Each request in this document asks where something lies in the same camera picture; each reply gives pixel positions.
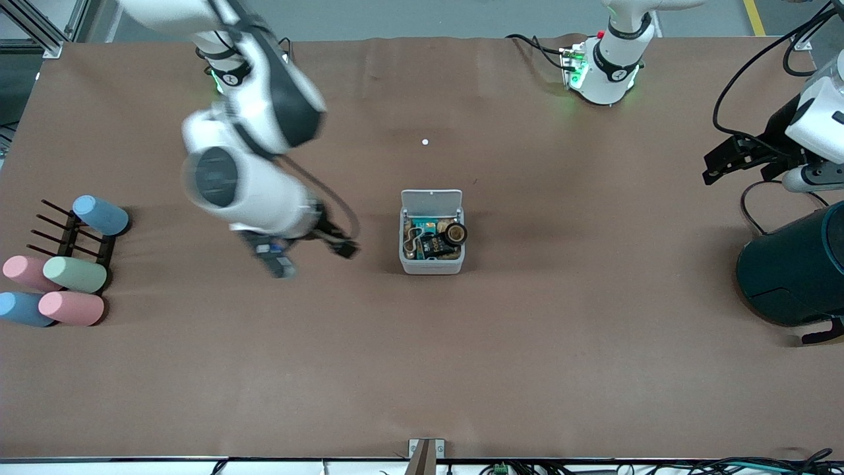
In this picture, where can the aluminium frame profile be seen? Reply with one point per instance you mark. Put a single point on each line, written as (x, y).
(39, 30)

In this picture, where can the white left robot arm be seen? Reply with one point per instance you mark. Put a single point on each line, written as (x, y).
(610, 66)

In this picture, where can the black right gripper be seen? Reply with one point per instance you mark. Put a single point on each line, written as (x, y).
(328, 229)

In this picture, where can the grey electronics box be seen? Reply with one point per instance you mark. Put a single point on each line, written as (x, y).
(432, 200)

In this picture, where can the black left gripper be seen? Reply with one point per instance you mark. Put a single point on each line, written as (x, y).
(775, 135)

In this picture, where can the black tissue packet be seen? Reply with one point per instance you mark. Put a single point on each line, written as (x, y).
(436, 248)

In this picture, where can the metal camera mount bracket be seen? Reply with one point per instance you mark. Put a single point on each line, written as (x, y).
(425, 455)

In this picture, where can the black tape roll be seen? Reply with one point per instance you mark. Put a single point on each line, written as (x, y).
(455, 233)

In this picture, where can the teal snack packet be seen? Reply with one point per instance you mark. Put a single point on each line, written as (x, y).
(423, 228)

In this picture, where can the green terminal connector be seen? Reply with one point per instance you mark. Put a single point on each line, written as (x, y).
(501, 469)

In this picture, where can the dark teal round container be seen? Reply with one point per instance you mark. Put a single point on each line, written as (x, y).
(791, 270)

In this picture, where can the mint green cup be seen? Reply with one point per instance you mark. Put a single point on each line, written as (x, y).
(74, 274)

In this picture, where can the pink cup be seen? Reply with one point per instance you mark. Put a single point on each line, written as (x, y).
(23, 270)
(70, 308)

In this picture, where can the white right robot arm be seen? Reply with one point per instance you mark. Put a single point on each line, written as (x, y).
(264, 191)

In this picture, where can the blue cup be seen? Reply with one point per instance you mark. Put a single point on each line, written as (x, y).
(23, 309)
(100, 214)

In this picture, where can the white bent cardboard loop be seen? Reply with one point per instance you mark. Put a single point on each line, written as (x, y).
(407, 243)

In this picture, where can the brown table cover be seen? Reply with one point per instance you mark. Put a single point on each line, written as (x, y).
(527, 363)

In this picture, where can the dark wooden cup rack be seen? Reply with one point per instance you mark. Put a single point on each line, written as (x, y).
(68, 239)

